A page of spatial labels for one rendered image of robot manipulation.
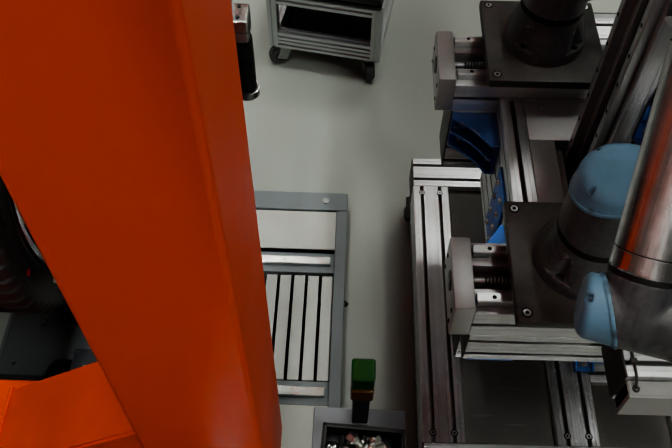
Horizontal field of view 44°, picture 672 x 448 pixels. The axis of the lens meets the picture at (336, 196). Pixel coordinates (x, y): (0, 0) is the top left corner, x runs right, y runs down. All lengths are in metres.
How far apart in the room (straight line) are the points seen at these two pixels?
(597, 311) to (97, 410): 0.69
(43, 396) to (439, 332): 0.92
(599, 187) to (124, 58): 0.76
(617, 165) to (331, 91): 1.58
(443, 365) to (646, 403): 0.60
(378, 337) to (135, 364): 1.30
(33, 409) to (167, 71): 0.90
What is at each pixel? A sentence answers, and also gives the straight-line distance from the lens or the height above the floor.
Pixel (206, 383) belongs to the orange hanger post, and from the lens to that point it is 0.93.
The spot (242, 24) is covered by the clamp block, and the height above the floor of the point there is 0.94.
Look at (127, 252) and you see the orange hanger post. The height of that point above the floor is 1.33.
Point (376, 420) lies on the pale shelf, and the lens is 1.57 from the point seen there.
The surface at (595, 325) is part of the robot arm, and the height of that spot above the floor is 1.13.
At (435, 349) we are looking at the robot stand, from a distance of 1.89.
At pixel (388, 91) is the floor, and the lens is 2.64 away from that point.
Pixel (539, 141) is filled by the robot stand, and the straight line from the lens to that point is 1.60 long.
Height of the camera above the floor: 1.92
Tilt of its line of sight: 54 degrees down
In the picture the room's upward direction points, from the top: 1 degrees clockwise
